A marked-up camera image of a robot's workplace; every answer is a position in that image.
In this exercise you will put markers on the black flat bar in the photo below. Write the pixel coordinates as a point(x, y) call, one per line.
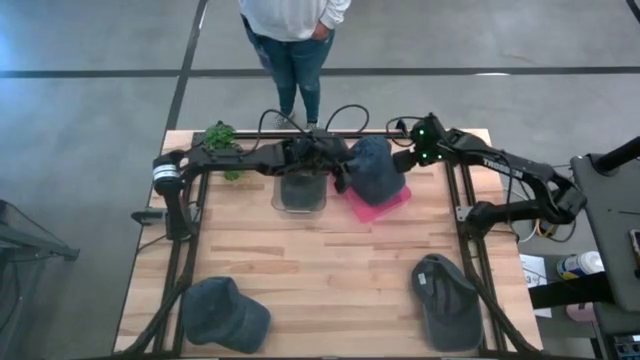
point(570, 292)

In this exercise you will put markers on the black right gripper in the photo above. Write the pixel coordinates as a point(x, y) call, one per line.
point(430, 142)

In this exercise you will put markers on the olive green cap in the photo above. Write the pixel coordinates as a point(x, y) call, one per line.
point(302, 192)

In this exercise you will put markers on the green potted plant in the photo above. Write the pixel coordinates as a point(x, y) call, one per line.
point(220, 137)

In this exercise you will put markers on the pink plastic bin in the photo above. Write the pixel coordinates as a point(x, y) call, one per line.
point(370, 212)

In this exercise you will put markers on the clear plastic bin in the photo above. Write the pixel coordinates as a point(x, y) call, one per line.
point(275, 202)

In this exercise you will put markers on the black pole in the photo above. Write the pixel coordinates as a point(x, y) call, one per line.
point(620, 155)

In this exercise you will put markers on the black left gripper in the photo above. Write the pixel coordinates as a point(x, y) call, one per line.
point(315, 152)

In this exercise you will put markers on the pink container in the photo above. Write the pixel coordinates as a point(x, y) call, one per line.
point(580, 312)

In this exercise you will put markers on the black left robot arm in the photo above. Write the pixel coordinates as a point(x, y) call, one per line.
point(235, 157)

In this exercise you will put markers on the dark grey cap white label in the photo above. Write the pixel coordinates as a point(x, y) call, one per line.
point(450, 305)

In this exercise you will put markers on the person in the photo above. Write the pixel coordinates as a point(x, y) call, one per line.
point(295, 60)

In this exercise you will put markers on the grey equipment cart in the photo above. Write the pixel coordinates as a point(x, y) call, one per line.
point(610, 225)

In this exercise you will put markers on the black electronics box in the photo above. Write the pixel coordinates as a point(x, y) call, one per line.
point(627, 347)

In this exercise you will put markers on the white paper sheet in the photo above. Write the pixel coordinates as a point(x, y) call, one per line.
point(535, 270)

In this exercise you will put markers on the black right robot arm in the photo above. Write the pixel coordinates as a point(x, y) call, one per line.
point(500, 167)

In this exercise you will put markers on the black aluminium table frame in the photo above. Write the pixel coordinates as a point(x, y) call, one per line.
point(245, 134)

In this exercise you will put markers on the white canister blue label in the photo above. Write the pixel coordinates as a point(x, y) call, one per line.
point(580, 265)

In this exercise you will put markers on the dark blue cap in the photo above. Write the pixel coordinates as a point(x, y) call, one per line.
point(225, 315)

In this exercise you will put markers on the black switch box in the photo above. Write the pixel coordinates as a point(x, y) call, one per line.
point(147, 217)

